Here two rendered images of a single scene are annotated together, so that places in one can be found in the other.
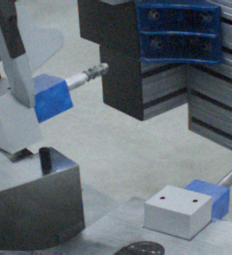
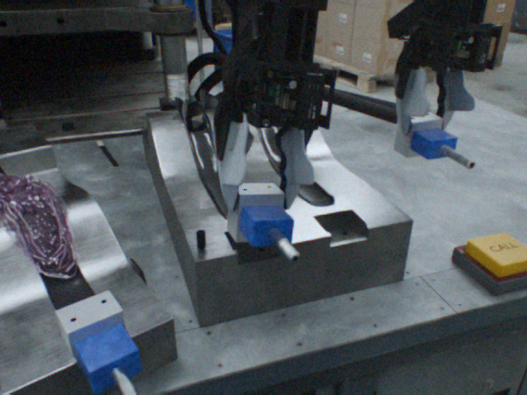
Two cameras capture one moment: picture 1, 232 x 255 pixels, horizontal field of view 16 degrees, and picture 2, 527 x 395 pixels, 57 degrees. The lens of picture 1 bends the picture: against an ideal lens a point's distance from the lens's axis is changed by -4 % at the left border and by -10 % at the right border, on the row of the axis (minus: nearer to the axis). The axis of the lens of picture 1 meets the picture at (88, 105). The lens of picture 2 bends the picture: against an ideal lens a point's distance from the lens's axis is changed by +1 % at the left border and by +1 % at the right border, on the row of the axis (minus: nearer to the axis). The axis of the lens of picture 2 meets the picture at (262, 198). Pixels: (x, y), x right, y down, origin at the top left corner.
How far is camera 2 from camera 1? 0.92 m
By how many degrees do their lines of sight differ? 90
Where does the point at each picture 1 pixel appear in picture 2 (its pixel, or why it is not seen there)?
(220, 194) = (86, 360)
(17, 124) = (231, 214)
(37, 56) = (231, 174)
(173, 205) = (83, 304)
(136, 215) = (136, 312)
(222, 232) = (45, 358)
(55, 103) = (247, 229)
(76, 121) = not seen: outside the picture
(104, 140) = not seen: outside the picture
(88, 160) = not seen: outside the picture
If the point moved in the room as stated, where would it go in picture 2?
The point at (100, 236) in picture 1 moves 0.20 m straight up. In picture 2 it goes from (123, 286) to (92, 102)
